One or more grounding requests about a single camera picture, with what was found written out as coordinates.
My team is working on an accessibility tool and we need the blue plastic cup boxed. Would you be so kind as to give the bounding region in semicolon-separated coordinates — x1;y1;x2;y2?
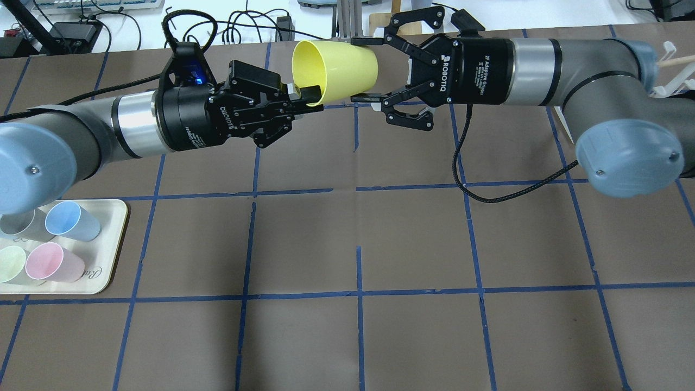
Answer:
45;201;102;242

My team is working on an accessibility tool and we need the white plastic tray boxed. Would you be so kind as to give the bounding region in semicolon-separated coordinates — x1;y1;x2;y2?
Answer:
1;199;129;295

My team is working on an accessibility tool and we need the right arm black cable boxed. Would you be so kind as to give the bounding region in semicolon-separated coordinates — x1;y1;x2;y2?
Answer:
453;103;582;204

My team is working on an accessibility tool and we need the yellow plastic cup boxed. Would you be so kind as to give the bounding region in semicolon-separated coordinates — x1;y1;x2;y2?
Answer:
291;40;379;107

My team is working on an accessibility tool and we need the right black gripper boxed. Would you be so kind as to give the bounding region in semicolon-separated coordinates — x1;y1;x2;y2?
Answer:
350;7;516;132

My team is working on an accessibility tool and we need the pink plastic cup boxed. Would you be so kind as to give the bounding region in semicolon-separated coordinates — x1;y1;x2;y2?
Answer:
25;242;85;283

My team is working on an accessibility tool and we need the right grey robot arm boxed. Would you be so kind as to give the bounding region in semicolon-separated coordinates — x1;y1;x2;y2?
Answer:
350;7;694;203

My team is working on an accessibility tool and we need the grey plastic cup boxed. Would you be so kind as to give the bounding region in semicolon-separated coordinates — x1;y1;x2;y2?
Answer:
1;209;55;242

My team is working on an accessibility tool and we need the wooden stand base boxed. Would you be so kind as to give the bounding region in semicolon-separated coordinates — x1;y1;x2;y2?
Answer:
368;12;393;36

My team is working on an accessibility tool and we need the black power adapter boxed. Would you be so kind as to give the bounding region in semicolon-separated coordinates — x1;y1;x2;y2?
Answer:
450;9;486;35

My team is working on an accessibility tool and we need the black cable bundle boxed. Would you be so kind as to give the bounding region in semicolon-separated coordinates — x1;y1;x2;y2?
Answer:
209;8;326;47

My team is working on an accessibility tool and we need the aluminium profile post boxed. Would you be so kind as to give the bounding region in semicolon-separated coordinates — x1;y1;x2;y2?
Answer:
337;0;364;42

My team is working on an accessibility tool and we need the white wire cup rack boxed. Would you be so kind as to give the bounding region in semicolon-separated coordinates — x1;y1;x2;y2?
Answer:
553;38;693;159

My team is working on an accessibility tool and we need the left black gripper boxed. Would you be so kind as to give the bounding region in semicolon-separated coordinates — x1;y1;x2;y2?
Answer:
158;60;324;152

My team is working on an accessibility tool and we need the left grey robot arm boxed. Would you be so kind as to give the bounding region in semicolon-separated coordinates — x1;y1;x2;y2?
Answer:
1;59;323;215

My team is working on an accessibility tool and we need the light green plastic cup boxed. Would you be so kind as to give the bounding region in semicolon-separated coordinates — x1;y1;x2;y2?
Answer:
1;245;44;286

